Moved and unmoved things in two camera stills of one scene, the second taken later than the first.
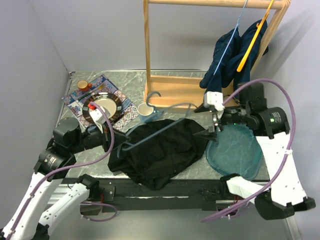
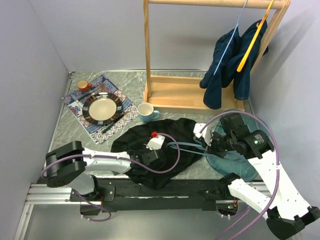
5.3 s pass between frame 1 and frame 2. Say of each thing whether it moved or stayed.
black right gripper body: moved
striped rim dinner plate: stayed
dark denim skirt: stayed
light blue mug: stayed
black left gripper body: moved
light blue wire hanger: stayed
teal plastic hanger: moved
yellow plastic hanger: stayed
